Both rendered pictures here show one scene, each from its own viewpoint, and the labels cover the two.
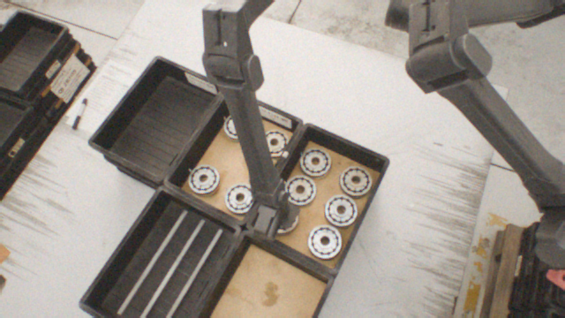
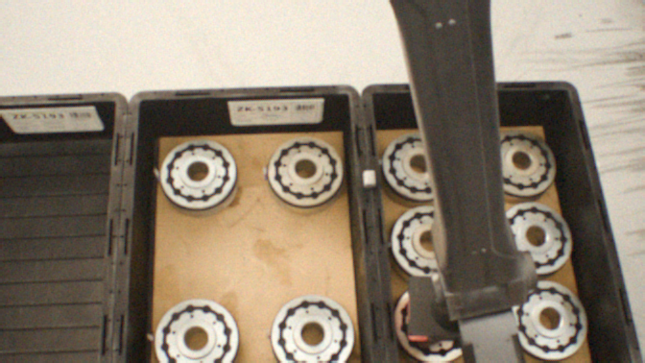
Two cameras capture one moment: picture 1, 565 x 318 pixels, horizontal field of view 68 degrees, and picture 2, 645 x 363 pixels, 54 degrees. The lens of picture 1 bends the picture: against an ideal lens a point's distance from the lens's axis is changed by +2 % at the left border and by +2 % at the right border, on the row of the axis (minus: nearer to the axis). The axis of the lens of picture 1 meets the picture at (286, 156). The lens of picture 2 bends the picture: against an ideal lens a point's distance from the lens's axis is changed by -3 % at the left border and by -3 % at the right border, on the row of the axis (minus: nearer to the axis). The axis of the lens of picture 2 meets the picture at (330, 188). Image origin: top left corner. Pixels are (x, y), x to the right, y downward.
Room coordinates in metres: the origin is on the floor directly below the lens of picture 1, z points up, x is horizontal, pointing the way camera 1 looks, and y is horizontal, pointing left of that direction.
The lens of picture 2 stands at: (0.32, 0.27, 1.66)
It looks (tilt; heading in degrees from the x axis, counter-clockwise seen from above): 66 degrees down; 315
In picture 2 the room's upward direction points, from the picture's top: 8 degrees clockwise
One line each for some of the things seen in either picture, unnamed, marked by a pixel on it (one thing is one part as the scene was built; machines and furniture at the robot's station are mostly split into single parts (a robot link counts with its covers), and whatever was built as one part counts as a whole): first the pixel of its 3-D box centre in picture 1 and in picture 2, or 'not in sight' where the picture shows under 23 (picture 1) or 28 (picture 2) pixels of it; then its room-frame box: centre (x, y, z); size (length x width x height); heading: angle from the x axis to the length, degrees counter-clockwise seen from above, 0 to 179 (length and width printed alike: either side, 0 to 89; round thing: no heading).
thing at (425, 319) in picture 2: (279, 208); (460, 303); (0.34, 0.03, 0.99); 0.10 x 0.07 x 0.07; 50
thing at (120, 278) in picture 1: (169, 268); not in sight; (0.23, 0.38, 0.87); 0.40 x 0.30 x 0.11; 146
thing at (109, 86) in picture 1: (108, 97); not in sight; (0.98, 0.69, 0.70); 0.33 x 0.23 x 0.01; 151
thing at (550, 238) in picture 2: (341, 209); (536, 236); (0.35, -0.15, 0.86); 0.05 x 0.05 x 0.01
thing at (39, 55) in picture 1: (46, 76); not in sight; (1.38, 1.18, 0.37); 0.40 x 0.30 x 0.45; 151
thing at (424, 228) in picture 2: (300, 189); (430, 241); (0.43, -0.03, 0.86); 0.05 x 0.05 x 0.01
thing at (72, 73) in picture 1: (70, 78); not in sight; (1.32, 1.04, 0.41); 0.31 x 0.02 x 0.16; 151
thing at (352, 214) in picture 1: (341, 210); (535, 237); (0.35, -0.15, 0.86); 0.10 x 0.10 x 0.01
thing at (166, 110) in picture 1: (164, 123); (12, 257); (0.73, 0.41, 0.87); 0.40 x 0.30 x 0.11; 146
